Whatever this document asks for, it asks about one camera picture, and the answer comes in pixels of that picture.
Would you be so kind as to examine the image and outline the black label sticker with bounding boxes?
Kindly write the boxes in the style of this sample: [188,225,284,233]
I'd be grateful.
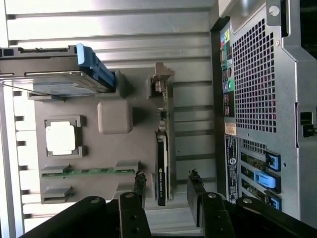
[224,135,240,200]

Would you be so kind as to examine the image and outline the open black PC case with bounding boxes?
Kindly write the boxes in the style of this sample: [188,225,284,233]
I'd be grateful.
[209,0,317,223]

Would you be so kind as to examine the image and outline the hard disk with blue bracket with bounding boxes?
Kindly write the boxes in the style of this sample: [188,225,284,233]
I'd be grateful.
[0,43,116,97]

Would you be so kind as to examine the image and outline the green RAM stick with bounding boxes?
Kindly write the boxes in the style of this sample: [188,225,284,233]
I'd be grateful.
[41,168,139,178]

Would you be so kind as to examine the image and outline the silver CPU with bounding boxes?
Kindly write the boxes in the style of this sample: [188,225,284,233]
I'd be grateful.
[45,123,75,156]

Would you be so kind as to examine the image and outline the blue card retention clip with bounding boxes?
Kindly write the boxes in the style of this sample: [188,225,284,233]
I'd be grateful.
[264,150,282,172]
[254,170,282,194]
[264,190,282,211]

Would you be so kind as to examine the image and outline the grey parts rack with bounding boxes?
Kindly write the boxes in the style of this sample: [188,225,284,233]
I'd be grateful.
[26,69,179,206]

